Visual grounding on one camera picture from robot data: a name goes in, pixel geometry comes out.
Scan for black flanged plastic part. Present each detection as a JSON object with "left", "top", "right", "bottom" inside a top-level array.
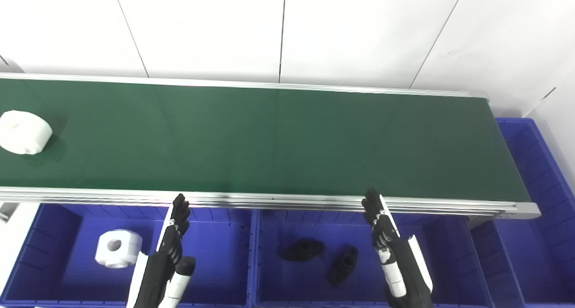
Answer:
[
  {"left": 327, "top": 246, "right": 359, "bottom": 286},
  {"left": 279, "top": 238, "right": 325, "bottom": 262}
]

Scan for white cylindrical plastic part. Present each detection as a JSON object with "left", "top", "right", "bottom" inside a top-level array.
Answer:
[
  {"left": 0, "top": 110, "right": 53, "bottom": 155},
  {"left": 95, "top": 229, "right": 143, "bottom": 269}
]

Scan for empty blue plastic bin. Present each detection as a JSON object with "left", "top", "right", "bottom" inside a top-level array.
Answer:
[{"left": 469, "top": 117, "right": 575, "bottom": 308}]

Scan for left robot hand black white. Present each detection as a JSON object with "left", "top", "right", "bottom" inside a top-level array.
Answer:
[{"left": 127, "top": 194, "right": 197, "bottom": 308}]

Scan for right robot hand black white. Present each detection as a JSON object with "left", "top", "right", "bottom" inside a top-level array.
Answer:
[{"left": 362, "top": 188, "right": 434, "bottom": 308}]

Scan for blue plastic bin white parts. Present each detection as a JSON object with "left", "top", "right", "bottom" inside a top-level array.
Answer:
[{"left": 0, "top": 203, "right": 259, "bottom": 308}]

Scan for green conveyor belt aluminium frame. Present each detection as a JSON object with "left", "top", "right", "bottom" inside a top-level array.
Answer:
[{"left": 0, "top": 72, "right": 541, "bottom": 220}]

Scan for blue plastic bin black parts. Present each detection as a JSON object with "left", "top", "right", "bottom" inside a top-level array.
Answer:
[{"left": 254, "top": 208, "right": 495, "bottom": 308}]

